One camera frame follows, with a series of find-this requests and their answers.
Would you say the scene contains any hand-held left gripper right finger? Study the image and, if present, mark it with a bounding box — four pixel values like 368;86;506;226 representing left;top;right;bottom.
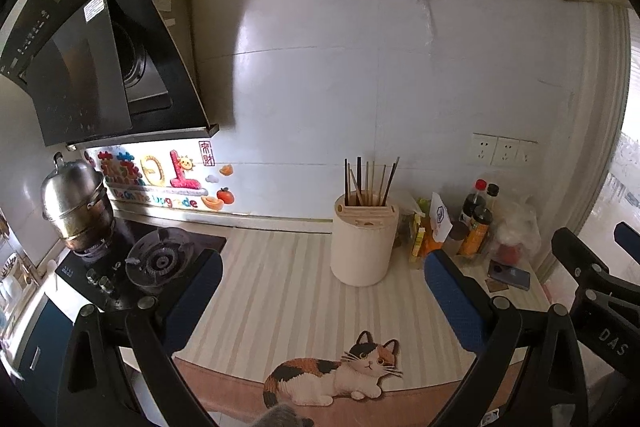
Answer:
423;249;588;427

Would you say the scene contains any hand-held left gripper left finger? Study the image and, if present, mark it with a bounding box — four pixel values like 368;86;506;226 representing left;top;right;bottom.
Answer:
57;249;224;427

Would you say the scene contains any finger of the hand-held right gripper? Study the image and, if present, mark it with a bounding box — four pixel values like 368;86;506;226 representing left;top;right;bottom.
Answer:
551;227;619;291
613;221;640;256

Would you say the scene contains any cream cylindrical utensil holder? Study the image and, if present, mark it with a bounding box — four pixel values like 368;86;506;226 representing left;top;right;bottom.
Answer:
331;193;401;288

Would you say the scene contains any bunch of chopsticks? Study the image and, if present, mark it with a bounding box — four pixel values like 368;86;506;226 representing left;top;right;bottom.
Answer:
343;156;401;208

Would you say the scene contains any metal stove burner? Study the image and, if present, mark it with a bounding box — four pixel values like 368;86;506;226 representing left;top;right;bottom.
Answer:
125;228;209;296

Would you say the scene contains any orange seasoning packet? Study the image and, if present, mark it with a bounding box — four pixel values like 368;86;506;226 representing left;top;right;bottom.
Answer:
424;232;446;264

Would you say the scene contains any small jar brown lid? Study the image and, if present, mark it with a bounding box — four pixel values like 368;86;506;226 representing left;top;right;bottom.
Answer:
443;227;470;256

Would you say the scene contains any blue-grey smartphone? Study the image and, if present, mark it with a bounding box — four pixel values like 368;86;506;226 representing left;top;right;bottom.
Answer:
487;260;531;292

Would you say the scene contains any clear plastic bag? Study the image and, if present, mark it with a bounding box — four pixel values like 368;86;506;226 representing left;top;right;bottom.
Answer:
492;201;544;266

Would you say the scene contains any yellow seasoning packet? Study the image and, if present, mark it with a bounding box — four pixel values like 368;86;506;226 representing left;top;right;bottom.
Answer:
408;227;427;266

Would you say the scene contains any bottle with orange label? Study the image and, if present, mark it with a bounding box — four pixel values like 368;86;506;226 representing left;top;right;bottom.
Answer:
458;205;494;259

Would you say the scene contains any black glass gas stove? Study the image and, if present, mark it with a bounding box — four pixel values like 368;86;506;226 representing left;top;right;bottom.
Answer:
54;216;228;314

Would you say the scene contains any striped cat-print mat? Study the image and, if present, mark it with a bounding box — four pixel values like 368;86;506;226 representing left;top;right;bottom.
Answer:
120;226;551;408

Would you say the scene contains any soy sauce bottle red cap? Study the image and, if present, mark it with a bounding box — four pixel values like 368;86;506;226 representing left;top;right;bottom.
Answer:
460;179;489;228

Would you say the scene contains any grey fuzzy cloth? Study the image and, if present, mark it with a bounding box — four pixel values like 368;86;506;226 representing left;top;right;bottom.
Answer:
251;402;315;427

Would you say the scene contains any stainless steel steamer pot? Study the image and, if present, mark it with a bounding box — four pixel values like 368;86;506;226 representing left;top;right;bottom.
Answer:
40;151;117;254

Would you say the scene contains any blue base cabinet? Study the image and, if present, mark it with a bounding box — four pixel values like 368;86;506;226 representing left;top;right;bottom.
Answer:
12;291;77;390

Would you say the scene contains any black range hood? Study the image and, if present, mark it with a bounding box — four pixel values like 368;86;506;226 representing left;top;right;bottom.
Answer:
0;0;221;148

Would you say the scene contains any white wall socket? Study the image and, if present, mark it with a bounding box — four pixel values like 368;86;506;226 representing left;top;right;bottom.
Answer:
494;136;521;168
472;133;499;166
516;139;538;166

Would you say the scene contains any colourful lettering wall sticker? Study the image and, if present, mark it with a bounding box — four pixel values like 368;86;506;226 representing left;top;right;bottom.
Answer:
84;150;209;210

